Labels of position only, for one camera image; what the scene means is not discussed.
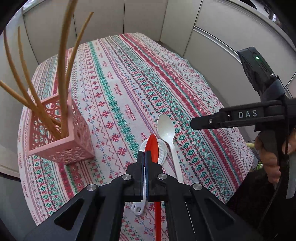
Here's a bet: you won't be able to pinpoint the patterned red green tablecloth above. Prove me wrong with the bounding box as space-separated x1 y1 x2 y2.
18 33 253 240

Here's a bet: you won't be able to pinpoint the white plastic spoon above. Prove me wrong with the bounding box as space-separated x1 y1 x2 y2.
157 114 184 184

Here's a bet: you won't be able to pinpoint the long wooden chopstick gripper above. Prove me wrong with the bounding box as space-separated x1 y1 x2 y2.
57 0 78 138

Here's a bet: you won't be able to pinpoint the red plastic spoon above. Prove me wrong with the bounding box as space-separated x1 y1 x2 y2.
144 134 162 240

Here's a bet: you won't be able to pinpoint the black tracker box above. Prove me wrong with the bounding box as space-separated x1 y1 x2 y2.
238 47 277 97

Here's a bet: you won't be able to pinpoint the person's right hand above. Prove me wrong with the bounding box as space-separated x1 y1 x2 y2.
254 128 295 184

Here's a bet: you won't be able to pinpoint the white slotted rice paddle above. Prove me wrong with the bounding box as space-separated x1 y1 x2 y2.
132 136 168 216

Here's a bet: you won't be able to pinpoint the white lower kitchen cabinets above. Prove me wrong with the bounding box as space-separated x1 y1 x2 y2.
0 0 296 117

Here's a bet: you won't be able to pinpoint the wooden chopstick in holder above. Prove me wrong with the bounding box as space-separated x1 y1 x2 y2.
3 29 61 140

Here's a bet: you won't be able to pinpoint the pink lattice utensil holder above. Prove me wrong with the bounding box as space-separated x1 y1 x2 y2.
26 90 95 164

